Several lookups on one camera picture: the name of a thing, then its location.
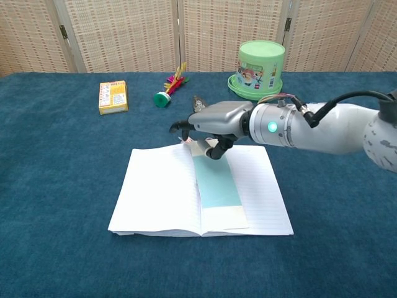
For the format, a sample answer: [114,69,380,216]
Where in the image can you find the white lined notebook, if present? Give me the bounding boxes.
[107,143,295,238]

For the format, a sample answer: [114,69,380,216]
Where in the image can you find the yellow cardboard box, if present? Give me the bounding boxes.
[98,80,129,116]

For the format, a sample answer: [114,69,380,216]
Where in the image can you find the dark blue table cloth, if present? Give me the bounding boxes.
[0,71,397,298]

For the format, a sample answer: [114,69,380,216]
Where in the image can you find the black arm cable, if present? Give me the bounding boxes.
[302,89,395,129]

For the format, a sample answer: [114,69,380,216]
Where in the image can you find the light blue tasselled bookmark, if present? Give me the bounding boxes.
[178,136,250,231]

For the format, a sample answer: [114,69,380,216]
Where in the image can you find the small clear glass bottle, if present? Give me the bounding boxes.
[192,94,208,113]

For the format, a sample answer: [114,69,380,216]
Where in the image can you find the colourful feather shuttlecock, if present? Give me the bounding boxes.
[153,61,190,109]

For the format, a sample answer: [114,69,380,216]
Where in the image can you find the green plastic bucket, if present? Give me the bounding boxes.
[227,40,285,102]

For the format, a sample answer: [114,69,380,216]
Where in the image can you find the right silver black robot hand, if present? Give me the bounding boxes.
[169,101,255,161]

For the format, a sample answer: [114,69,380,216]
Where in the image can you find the woven bamboo folding screen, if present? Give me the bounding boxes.
[0,0,397,78]

